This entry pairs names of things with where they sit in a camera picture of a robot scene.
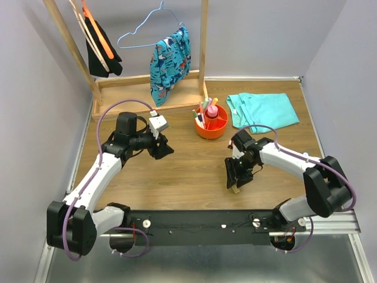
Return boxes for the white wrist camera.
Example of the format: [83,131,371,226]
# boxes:
[149,115,169,140]
[232,143,244,160]

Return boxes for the light wooden hanger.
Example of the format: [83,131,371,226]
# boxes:
[69,0,110,72]

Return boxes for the orange plastic hanger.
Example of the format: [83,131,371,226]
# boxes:
[81,0,114,59]

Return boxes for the teal folded t-shirt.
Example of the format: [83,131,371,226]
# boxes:
[226,93,299,134]

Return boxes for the small tan eraser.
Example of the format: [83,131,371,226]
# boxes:
[232,186,240,194]

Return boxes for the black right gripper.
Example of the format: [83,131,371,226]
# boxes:
[224,155,257,187]

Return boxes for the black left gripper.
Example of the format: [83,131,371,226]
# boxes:
[130,127,175,159]

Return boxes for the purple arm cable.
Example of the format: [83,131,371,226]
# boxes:
[228,124,357,256]
[63,99,160,262]

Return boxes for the green grey highlighter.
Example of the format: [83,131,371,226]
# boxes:
[202,98,209,112]

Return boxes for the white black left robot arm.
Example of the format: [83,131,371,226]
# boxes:
[47,111,174,261]

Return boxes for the blue patterned hanging shirt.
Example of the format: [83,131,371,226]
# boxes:
[150,27,191,107]

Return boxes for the orange round divided organizer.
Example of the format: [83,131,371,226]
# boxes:
[194,106,229,140]

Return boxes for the wooden clothes rack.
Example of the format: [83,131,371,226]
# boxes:
[44,1,209,121]

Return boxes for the white marker green cap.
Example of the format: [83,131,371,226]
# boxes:
[192,109,199,119]

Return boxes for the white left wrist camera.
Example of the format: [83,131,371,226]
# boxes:
[149,115,169,140]

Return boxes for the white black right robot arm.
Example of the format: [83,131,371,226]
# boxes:
[224,130,355,231]

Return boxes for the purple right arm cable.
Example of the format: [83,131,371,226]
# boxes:
[228,124,357,256]

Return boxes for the black hanging garment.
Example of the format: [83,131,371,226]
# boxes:
[84,17,123,78]

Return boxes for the light blue wire hanger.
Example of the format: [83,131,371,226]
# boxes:
[117,1,185,50]

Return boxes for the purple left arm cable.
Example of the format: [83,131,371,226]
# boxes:
[63,99,160,262]

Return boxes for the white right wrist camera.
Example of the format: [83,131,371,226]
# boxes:
[232,143,244,160]

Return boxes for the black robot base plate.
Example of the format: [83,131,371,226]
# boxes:
[108,209,307,247]

